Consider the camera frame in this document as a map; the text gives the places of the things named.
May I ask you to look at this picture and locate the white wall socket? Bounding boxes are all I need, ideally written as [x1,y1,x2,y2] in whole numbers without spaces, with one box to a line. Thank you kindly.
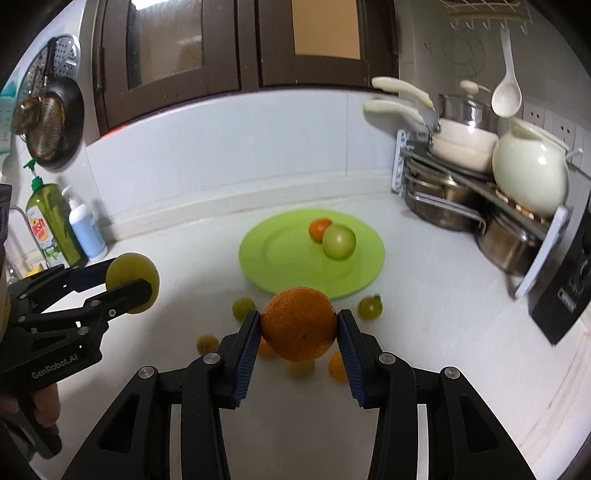
[551,115,578,147]
[523,102,546,131]

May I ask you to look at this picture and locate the metal steamer tray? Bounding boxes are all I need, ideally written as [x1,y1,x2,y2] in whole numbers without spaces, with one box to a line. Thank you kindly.
[19,34,82,100]

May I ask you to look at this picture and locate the brass mesh strainer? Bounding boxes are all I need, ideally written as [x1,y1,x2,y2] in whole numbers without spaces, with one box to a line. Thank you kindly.
[12,90,65,160]

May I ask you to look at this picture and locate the white wall hook rack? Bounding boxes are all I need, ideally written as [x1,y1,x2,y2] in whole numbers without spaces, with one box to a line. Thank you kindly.
[436,0,532,34]

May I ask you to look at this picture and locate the green plate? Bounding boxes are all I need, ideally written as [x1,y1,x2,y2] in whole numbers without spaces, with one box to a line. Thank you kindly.
[238,209,386,299]

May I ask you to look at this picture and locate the white plastic ladle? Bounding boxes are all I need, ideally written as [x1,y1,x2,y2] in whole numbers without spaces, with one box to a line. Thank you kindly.
[491,25,523,118]

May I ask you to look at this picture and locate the blue and white pump bottle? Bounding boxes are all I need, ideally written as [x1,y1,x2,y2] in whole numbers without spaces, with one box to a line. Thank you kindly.
[61,185,108,260]

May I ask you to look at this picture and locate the white ceramic jar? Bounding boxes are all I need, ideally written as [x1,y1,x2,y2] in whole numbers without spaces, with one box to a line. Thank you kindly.
[492,117,572,219]

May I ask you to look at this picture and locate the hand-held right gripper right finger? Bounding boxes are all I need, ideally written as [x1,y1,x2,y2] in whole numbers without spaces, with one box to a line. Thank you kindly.
[337,309,539,480]

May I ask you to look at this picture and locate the small yellow-green fruit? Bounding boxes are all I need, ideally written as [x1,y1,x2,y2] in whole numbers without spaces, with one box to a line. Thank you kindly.
[287,359,316,380]

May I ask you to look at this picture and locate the yellow-green round fruit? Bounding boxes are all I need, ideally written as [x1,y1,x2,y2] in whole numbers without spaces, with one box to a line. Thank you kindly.
[105,252,161,315]

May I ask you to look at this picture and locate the dark wooden window frame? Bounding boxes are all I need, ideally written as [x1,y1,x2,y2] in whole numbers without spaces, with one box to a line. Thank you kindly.
[91,0,400,137]

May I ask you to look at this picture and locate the white saucepan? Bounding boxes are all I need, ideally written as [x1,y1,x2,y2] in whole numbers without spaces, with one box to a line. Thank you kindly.
[362,100,500,173]

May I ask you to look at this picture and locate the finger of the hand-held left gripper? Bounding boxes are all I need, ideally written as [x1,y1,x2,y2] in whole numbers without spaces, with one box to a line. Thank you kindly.
[33,278,154,343]
[6,258,112,311]

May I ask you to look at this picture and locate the steel pot with glass lid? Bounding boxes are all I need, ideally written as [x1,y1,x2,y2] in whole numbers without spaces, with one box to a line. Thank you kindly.
[371,76,499,132]

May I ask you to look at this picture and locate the green apple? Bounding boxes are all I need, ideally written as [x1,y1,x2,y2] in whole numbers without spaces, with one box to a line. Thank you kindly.
[322,224,357,259]

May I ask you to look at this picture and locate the small tangerine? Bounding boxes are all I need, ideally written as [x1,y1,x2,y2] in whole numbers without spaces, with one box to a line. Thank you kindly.
[308,218,334,244]

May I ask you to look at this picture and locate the metal pot rack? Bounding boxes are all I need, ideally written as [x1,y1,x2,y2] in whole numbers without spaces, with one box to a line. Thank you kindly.
[390,129,591,300]

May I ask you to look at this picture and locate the black frying pan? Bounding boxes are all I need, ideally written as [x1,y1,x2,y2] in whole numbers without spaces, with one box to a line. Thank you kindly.
[25,34,86,171]

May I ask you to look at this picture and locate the large orange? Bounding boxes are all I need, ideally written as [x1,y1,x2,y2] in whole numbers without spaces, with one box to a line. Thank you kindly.
[261,286,339,363]

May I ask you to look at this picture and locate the small green fruit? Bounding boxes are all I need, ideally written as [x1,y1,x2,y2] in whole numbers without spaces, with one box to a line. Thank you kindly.
[231,298,257,320]
[359,295,383,321]

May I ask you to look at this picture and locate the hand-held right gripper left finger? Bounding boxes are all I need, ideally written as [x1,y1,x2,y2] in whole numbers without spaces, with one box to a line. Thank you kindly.
[62,311,262,480]

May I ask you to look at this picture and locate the black appliance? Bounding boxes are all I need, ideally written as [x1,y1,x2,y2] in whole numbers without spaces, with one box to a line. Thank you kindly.
[529,182,591,346]

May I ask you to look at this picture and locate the person's left hand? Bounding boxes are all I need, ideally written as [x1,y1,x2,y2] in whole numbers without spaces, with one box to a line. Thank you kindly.
[21,383,62,429]

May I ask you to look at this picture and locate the green dish soap bottle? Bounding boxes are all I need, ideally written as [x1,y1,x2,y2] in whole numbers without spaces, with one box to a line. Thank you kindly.
[23,158,88,268]

